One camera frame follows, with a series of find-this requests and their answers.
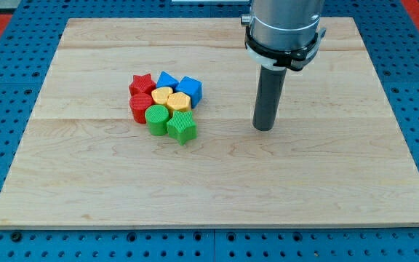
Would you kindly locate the blue cube block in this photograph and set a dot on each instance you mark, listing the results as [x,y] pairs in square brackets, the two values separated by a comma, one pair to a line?
[191,87]

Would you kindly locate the blue triangle block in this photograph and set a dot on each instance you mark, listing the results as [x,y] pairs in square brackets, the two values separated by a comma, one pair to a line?
[166,80]

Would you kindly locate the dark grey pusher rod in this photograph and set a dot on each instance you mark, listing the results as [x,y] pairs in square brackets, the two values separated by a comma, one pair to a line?
[269,91]

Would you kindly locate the red cylinder block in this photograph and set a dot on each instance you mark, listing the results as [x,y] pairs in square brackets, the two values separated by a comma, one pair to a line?
[139,103]

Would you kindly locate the yellow heart block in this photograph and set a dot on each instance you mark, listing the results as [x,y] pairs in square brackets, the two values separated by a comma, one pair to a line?
[160,95]

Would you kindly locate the green star block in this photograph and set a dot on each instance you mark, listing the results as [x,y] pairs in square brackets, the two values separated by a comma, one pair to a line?
[182,127]

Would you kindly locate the wooden board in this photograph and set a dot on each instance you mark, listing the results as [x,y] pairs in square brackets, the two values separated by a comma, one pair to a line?
[335,158]

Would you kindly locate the green cylinder block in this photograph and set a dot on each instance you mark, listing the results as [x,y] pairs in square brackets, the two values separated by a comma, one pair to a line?
[156,117]

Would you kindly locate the yellow hexagon block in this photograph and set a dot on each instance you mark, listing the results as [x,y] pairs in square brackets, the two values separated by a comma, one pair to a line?
[178,101]

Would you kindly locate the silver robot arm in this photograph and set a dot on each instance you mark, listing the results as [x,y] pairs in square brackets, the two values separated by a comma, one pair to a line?
[282,34]

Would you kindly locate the red star block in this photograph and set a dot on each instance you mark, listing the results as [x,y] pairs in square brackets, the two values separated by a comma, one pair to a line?
[142,84]

